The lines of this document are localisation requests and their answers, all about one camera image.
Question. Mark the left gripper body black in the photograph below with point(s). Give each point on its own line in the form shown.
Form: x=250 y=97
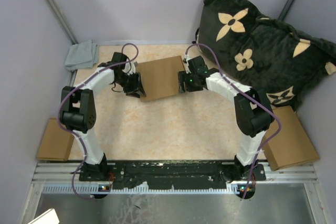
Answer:
x=129 y=83

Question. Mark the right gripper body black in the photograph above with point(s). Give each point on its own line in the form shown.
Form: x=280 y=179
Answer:
x=190 y=84

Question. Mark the brown cardboard box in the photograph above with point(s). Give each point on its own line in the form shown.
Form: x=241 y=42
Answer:
x=160 y=77

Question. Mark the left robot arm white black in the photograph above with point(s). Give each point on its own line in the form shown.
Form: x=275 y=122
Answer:
x=77 y=111

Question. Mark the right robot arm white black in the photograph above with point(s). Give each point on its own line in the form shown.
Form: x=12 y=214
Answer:
x=252 y=120

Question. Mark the folded cardboard box left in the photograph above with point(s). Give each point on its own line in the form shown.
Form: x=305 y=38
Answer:
x=56 y=143

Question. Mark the folded cardboard box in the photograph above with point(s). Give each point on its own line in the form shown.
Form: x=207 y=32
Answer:
x=291 y=146
x=56 y=143

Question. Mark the folded cardboard box right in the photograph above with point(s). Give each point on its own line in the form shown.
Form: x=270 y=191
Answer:
x=291 y=146

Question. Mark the grey folded cloth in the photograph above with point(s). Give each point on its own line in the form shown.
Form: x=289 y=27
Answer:
x=82 y=56

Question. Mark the black floral plush pillow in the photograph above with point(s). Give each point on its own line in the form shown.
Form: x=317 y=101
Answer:
x=263 y=52

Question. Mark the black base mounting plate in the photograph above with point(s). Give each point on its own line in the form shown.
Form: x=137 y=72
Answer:
x=194 y=174

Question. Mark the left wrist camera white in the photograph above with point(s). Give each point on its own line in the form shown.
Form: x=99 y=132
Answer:
x=130 y=68

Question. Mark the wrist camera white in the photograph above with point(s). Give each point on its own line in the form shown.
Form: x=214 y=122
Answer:
x=130 y=68
x=186 y=64

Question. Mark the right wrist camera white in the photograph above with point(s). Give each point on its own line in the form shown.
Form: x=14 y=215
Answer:
x=186 y=64

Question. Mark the aluminium rail frame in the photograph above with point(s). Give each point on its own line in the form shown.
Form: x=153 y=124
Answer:
x=64 y=178

